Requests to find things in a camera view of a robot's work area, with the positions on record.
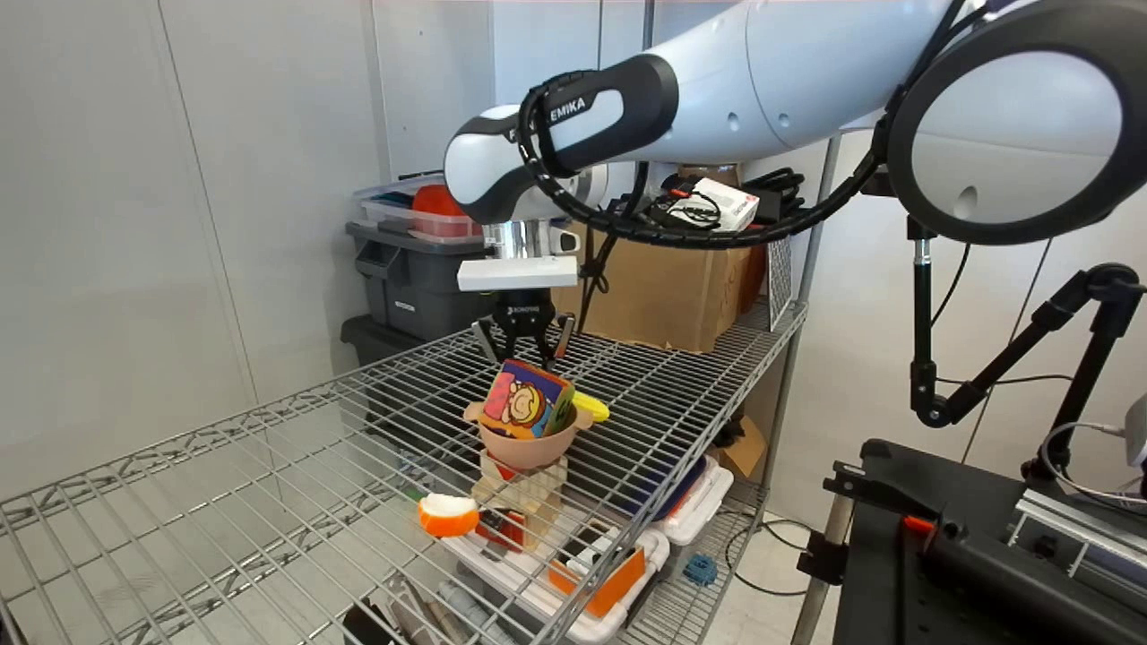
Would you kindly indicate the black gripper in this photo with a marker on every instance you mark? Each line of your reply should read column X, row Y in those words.
column 526, row 309

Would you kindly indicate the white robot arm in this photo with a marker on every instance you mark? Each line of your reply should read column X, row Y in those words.
column 790, row 84

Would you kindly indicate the colourful soft picture cube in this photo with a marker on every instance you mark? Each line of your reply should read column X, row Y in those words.
column 526, row 397

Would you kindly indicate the yellow toy corn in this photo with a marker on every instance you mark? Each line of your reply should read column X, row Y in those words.
column 590, row 409

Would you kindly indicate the tan wooden bowl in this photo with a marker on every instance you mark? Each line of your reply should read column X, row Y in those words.
column 526, row 453

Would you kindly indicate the grey trash bin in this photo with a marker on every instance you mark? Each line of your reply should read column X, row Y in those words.
column 412, row 290

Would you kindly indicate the large closed cardboard box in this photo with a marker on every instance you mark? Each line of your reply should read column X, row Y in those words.
column 668, row 292

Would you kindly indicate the clear container with red lid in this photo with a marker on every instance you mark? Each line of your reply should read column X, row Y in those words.
column 416, row 218

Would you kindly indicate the orange and white cup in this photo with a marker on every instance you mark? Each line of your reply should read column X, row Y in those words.
column 450, row 518

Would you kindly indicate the white electronic device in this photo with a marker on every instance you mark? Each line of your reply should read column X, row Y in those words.
column 718, row 205

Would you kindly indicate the white plastic tray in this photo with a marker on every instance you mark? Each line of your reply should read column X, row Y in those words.
column 633, row 576

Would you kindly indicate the small blue floor object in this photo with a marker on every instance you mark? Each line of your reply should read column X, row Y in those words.
column 700, row 572

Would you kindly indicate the black equipment cart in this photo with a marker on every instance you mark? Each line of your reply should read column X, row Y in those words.
column 955, row 562

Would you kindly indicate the silver wrist camera bar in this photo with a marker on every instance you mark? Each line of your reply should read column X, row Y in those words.
column 517, row 274

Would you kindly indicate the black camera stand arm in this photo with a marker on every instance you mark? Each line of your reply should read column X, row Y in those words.
column 1017, row 345

